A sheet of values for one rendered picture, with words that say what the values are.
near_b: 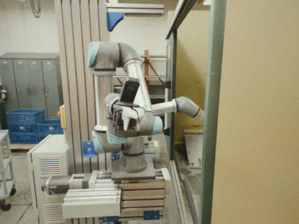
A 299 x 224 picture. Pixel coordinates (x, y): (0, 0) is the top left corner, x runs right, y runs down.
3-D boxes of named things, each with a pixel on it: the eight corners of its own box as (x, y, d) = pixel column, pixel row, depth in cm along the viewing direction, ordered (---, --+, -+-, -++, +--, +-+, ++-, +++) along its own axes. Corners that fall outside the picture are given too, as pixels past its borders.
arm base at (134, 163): (118, 173, 115) (118, 155, 113) (120, 161, 130) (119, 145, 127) (148, 172, 116) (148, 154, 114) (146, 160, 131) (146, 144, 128)
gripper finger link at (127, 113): (136, 136, 57) (127, 126, 66) (138, 113, 56) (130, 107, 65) (124, 135, 56) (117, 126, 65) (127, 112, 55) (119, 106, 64)
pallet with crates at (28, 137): (3, 154, 443) (-4, 115, 425) (26, 141, 520) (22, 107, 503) (64, 155, 437) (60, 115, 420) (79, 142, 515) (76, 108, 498)
